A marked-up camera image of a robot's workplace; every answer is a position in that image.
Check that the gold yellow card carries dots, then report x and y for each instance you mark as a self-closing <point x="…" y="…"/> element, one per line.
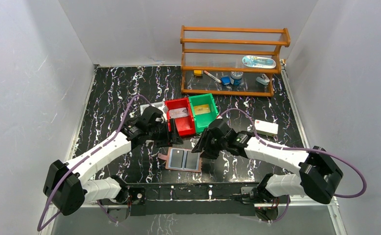
<point x="202" y="109"/>

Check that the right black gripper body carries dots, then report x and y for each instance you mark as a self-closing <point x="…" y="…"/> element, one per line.
<point x="212" y="146"/>

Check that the white box red label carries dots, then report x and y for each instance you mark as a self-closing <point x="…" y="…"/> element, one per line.
<point x="266" y="128"/>

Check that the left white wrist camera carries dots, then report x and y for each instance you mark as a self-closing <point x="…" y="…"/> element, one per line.
<point x="164" y="115"/>

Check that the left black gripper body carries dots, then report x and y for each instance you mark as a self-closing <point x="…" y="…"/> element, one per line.
<point x="164" y="134"/>

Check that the grey stapler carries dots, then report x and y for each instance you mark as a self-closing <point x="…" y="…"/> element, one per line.
<point x="263" y="79"/>

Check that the red white marker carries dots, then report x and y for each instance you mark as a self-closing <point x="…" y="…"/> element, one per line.
<point x="212" y="76"/>

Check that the wooden shelf rack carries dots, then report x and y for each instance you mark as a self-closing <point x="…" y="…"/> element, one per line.
<point x="219" y="50"/>

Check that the blue small block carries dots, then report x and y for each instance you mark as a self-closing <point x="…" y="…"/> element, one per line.
<point x="225" y="80"/>

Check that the green plastic bin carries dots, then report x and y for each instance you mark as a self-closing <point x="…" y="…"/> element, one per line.
<point x="202" y="121"/>

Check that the white plastic bin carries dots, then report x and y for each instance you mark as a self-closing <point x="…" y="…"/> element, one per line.
<point x="160" y="105"/>

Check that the yellow small block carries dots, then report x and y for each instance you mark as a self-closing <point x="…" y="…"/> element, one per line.
<point x="198" y="73"/>

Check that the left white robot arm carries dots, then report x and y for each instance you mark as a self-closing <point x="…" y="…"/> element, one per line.
<point x="69" y="185"/>

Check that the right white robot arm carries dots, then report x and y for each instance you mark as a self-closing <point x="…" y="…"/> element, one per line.
<point x="312" y="173"/>

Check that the white silver card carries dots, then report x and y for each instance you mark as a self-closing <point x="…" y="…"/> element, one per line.
<point x="178" y="112"/>

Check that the red plastic bin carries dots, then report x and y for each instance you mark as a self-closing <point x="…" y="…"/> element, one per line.
<point x="185" y="125"/>

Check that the clear blister package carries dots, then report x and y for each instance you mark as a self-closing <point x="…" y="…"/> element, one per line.
<point x="258" y="62"/>

